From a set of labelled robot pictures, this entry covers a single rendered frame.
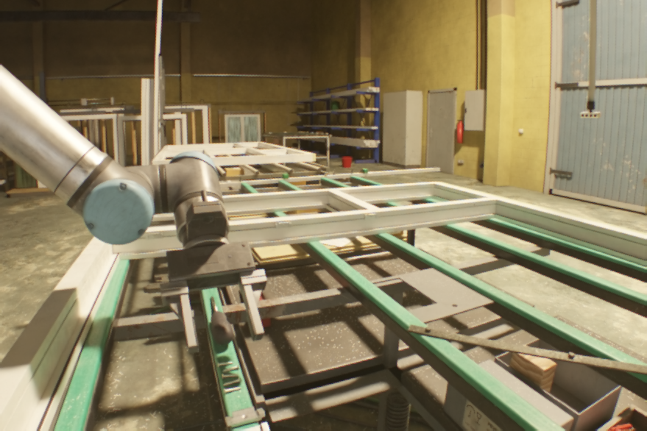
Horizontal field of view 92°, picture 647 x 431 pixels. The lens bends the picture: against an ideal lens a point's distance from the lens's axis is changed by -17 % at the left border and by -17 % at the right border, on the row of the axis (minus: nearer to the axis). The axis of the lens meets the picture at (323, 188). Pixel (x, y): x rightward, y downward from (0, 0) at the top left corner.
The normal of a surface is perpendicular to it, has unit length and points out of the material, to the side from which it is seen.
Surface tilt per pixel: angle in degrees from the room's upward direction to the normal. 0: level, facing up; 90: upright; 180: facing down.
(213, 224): 127
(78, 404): 0
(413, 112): 90
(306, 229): 90
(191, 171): 38
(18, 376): 0
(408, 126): 90
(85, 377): 0
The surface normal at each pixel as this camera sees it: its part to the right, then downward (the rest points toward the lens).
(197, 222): 0.33, 0.72
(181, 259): 0.26, -0.69
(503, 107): 0.37, 0.16
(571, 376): -0.93, 0.07
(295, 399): 0.00, -0.98
